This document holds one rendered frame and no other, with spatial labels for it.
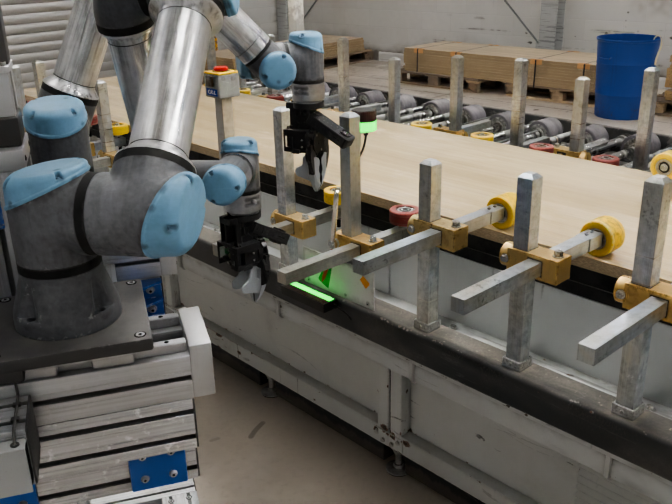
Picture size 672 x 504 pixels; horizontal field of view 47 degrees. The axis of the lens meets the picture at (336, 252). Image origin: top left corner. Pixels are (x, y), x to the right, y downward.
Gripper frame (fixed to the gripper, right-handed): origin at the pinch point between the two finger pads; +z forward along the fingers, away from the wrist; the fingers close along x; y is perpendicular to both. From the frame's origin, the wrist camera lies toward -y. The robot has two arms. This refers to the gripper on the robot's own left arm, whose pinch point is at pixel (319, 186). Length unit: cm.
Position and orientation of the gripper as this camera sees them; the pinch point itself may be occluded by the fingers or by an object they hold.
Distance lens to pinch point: 185.0
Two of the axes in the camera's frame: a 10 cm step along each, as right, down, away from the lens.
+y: -8.9, -1.5, 4.3
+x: -4.5, 3.4, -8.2
